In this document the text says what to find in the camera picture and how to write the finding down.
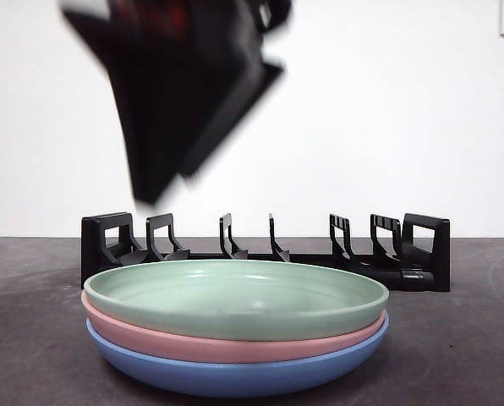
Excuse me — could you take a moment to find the green round plate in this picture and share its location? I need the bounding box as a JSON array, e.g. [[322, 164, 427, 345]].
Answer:
[[83, 259, 391, 342]]

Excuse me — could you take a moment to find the pink round plate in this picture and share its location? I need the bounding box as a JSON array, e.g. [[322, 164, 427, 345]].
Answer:
[[80, 291, 386, 365]]

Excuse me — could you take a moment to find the blue round plate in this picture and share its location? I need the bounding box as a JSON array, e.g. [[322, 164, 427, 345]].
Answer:
[[85, 312, 391, 398]]

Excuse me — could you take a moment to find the black plastic dish rack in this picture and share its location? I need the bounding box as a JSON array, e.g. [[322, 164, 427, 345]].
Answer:
[[81, 211, 451, 293]]

